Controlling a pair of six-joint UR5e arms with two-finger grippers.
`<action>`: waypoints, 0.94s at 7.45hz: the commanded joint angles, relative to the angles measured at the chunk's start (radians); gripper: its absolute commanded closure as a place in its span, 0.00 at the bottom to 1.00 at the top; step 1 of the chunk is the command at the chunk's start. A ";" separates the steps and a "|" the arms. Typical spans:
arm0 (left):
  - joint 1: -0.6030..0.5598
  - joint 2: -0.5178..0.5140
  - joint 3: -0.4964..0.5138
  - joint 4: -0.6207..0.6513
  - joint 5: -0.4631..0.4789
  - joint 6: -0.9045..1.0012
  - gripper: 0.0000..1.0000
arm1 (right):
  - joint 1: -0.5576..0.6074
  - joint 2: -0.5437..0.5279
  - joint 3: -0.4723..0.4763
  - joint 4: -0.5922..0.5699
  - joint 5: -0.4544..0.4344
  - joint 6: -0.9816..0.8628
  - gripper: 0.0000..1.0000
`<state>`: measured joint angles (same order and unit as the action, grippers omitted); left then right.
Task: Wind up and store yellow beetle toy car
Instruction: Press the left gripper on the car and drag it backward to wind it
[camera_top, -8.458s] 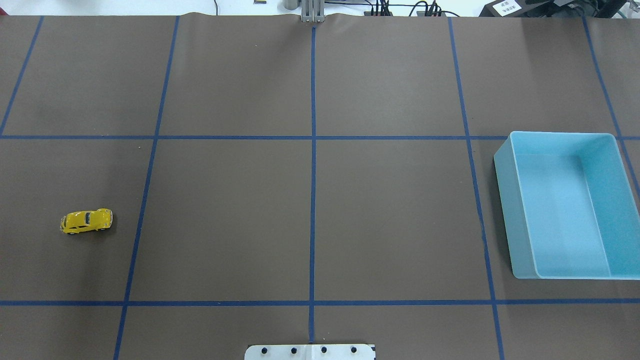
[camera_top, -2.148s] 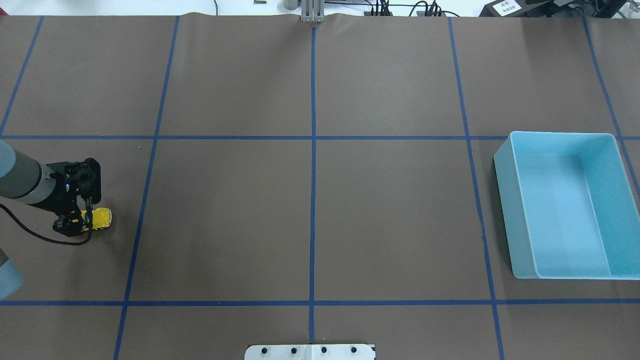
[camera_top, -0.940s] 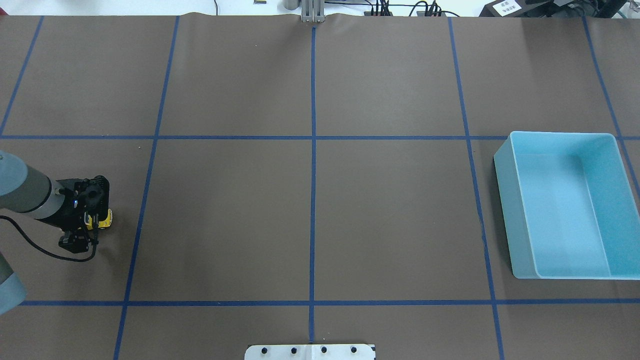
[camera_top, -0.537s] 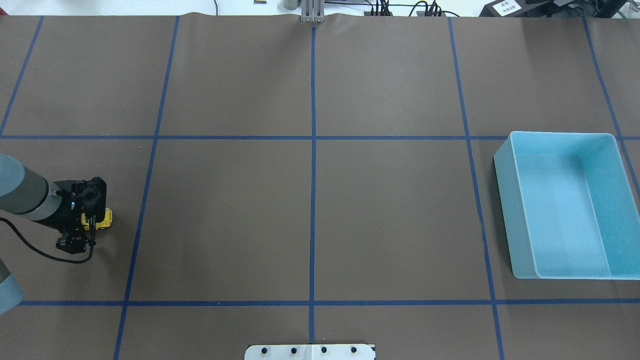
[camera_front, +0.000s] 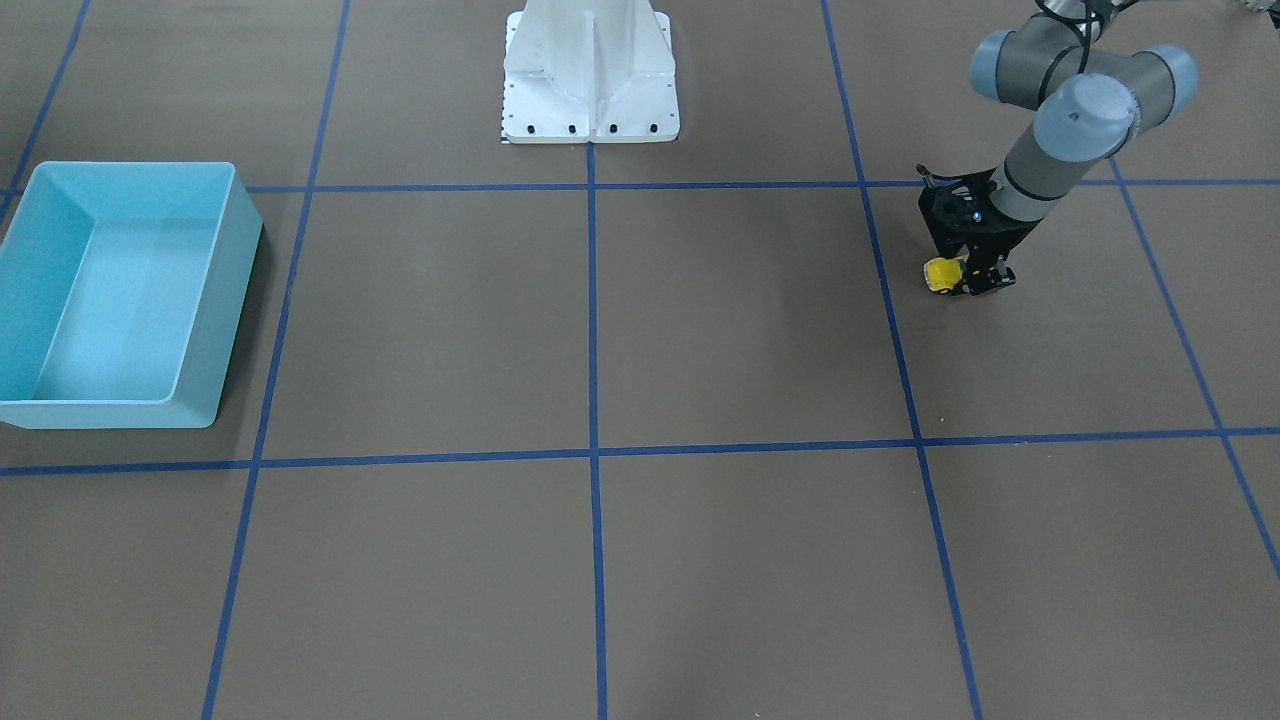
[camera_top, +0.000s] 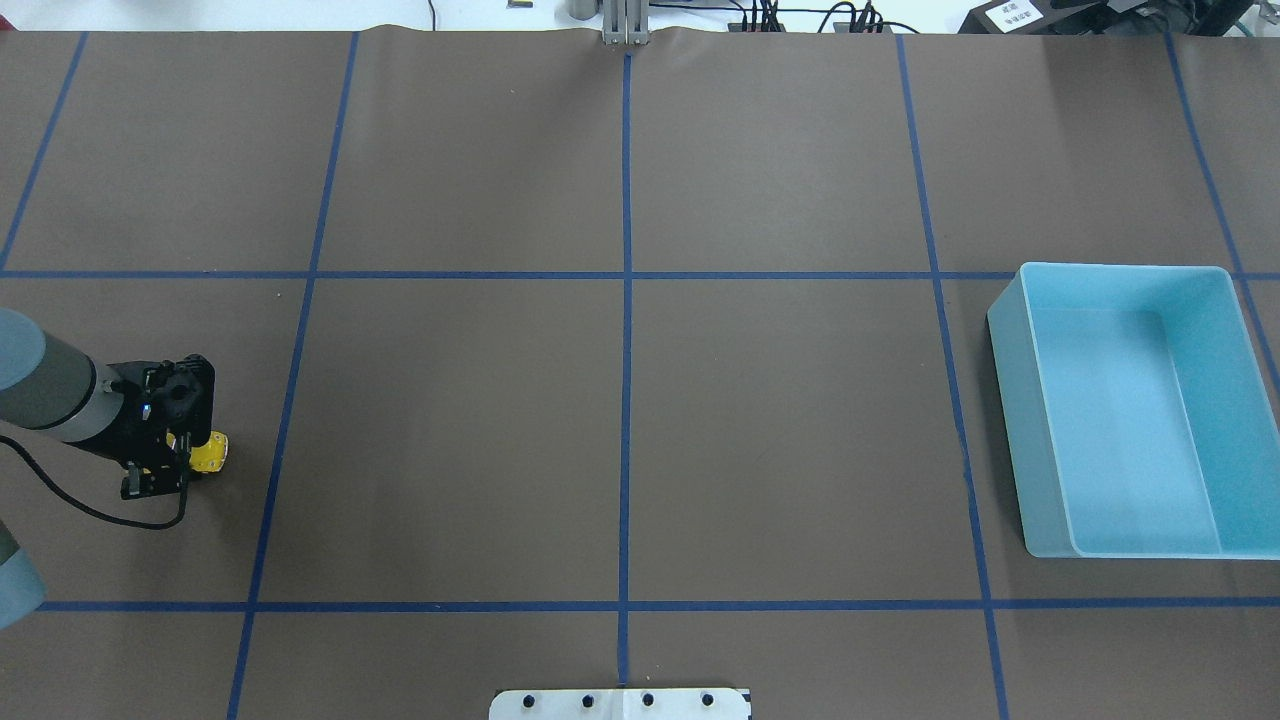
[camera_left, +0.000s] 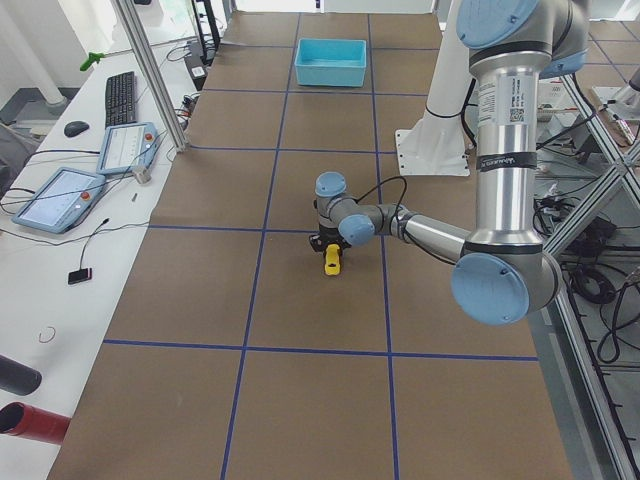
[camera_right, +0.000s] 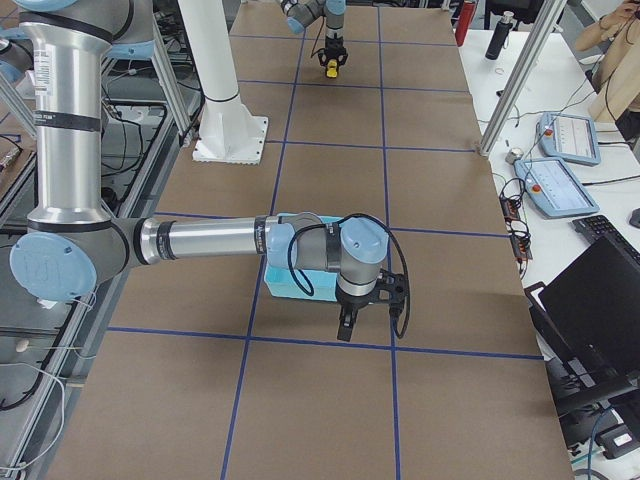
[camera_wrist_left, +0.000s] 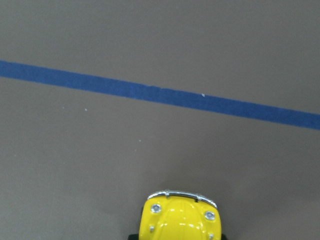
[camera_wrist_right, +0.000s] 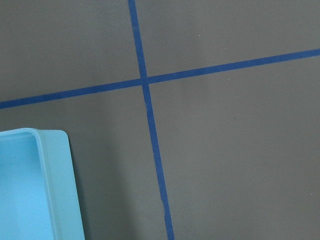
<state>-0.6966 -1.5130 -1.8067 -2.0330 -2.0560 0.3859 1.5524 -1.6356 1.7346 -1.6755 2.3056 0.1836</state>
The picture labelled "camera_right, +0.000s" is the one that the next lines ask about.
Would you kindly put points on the yellow beetle toy car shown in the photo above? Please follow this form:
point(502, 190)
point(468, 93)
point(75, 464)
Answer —
point(332, 69)

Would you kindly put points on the light blue plastic bin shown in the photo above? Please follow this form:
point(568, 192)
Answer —
point(296, 257)

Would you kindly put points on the orange circuit board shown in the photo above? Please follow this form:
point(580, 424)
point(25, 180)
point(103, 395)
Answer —
point(517, 229)

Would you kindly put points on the black water bottle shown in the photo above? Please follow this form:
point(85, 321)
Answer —
point(500, 35)

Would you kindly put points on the small silver metal cylinder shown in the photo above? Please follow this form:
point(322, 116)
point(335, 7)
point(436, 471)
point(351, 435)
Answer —
point(513, 155)

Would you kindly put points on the lower teach pendant tablet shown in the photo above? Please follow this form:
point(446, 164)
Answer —
point(553, 187)

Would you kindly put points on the teach pendant tablet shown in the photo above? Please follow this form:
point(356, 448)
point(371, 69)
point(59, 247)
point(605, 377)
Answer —
point(570, 137)
point(553, 187)

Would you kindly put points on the black laptop computer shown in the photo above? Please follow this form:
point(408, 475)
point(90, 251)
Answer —
point(590, 313)

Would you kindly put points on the black keyboard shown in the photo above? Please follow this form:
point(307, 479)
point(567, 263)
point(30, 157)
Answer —
point(595, 227)

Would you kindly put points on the upper teach pendant tablet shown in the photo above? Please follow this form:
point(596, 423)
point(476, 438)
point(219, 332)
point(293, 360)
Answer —
point(570, 137)

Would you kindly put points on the seated person in beige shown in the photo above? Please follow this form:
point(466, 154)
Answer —
point(620, 29)

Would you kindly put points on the white pedestal column base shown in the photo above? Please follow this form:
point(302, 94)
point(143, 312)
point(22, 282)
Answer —
point(228, 132)

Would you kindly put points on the aluminium frame post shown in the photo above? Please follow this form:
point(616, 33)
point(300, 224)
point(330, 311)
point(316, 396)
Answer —
point(536, 40)

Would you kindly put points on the aluminium side frame rail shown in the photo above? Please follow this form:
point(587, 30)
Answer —
point(47, 352)

